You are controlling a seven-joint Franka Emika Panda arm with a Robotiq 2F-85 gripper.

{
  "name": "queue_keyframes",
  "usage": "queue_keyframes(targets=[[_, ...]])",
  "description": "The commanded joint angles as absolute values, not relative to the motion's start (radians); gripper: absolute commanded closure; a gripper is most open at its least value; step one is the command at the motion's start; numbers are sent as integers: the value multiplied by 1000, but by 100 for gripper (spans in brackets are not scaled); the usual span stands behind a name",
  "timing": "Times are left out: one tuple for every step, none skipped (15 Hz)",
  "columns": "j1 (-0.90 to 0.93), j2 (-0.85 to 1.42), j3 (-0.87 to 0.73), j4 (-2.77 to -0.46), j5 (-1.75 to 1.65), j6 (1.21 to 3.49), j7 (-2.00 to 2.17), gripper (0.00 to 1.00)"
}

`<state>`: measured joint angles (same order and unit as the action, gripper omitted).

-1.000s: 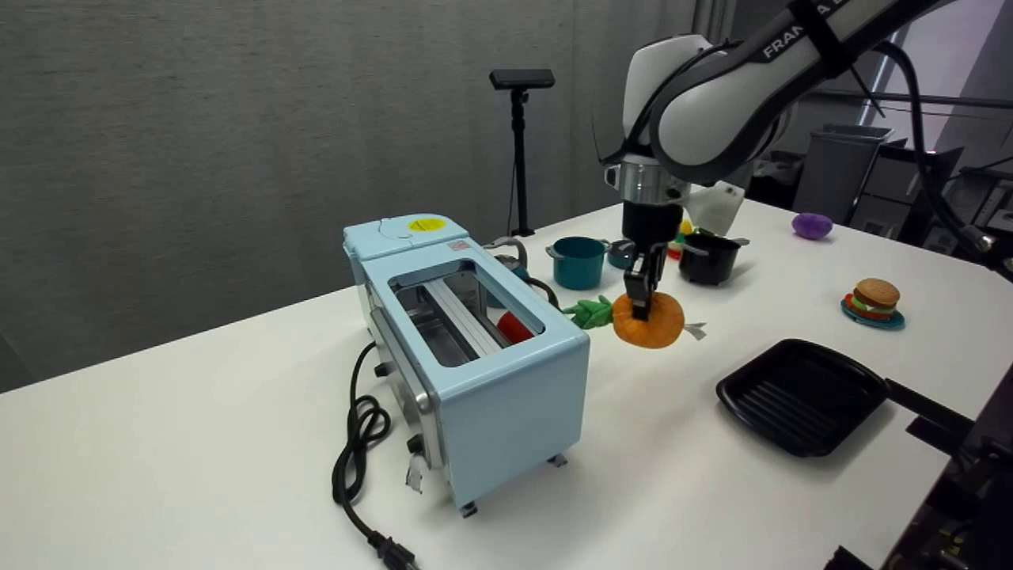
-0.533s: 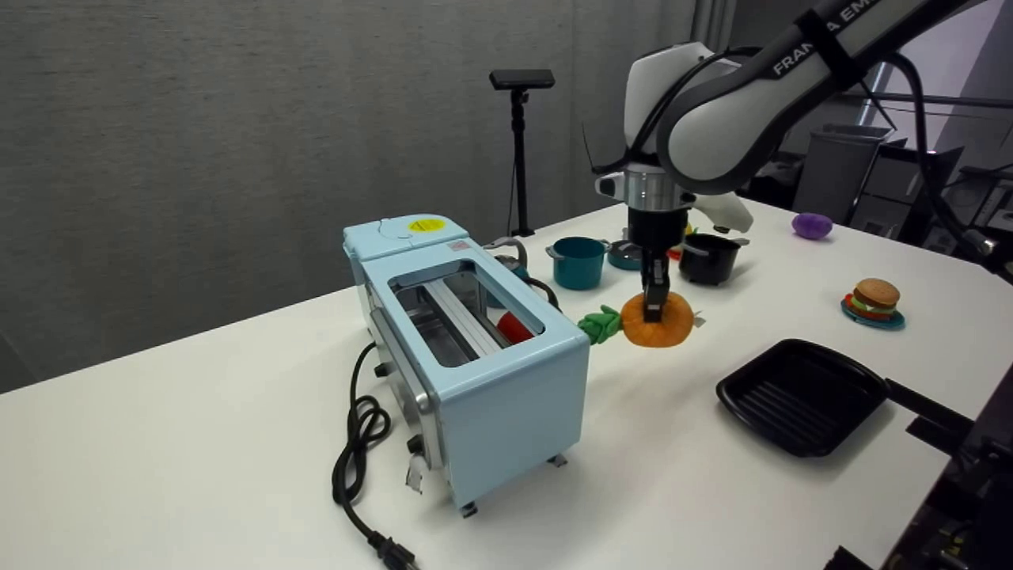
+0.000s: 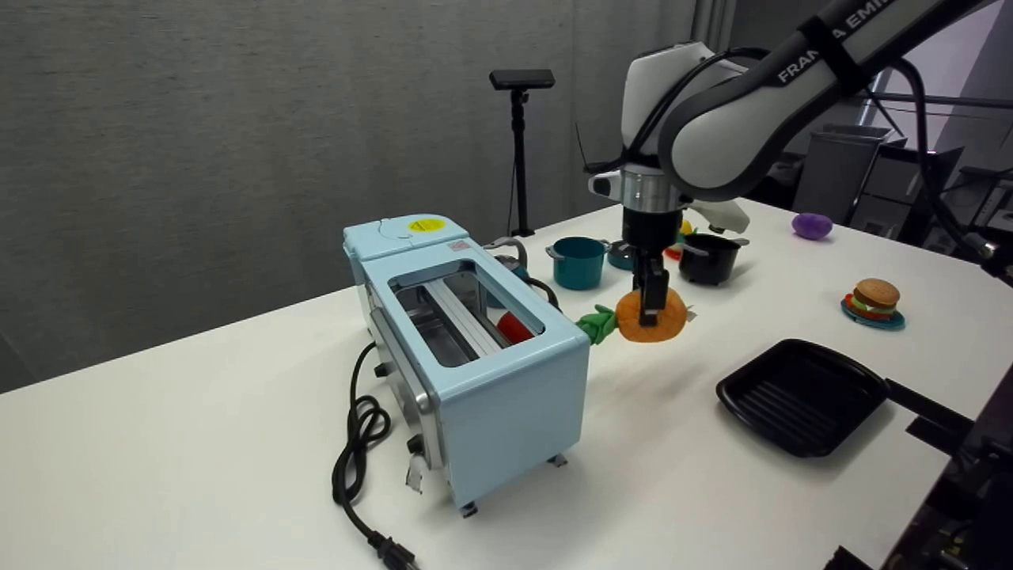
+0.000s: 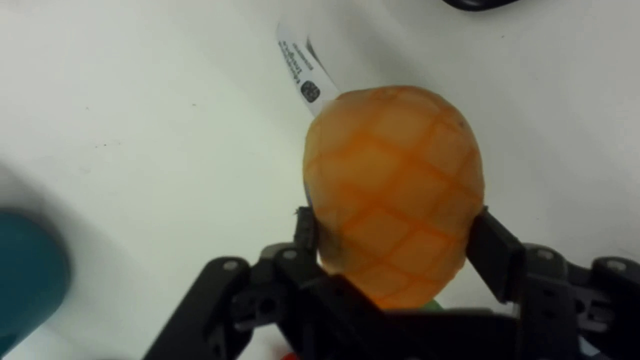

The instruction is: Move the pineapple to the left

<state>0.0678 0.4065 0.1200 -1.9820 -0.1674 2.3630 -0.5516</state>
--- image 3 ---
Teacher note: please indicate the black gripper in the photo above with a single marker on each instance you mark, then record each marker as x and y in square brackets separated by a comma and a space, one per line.
[652, 231]

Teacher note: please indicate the orange plush pineapple toy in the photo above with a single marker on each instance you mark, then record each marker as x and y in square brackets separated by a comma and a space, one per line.
[658, 320]

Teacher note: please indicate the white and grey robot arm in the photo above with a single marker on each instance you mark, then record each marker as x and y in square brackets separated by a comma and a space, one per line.
[739, 126]

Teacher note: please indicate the black toy pot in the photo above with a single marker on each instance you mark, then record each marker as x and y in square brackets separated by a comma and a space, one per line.
[711, 261]

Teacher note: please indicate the teal toy pot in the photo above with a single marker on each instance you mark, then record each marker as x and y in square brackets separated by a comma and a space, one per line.
[576, 265]

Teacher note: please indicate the white utensil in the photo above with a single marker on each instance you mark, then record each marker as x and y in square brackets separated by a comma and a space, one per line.
[725, 216]

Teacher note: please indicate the red item inside toaster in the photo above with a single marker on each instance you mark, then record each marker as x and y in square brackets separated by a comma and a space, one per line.
[514, 325]

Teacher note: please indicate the purple toy fruit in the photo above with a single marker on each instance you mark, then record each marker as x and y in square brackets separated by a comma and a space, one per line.
[810, 225]

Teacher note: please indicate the black grill pan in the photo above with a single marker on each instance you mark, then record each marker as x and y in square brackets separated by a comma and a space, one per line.
[802, 397]

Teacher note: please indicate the light blue toaster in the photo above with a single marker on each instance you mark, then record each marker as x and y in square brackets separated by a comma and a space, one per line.
[507, 412]

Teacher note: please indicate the grey bin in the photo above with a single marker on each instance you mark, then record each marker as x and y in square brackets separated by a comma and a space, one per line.
[841, 170]

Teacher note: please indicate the toy hamburger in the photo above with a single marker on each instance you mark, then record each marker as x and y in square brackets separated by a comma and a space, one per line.
[874, 295]

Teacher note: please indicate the small burger toy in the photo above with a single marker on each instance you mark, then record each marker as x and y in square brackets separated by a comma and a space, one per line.
[884, 320]

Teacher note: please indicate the black camera on stand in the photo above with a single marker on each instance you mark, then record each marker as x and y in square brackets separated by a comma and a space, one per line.
[519, 126]

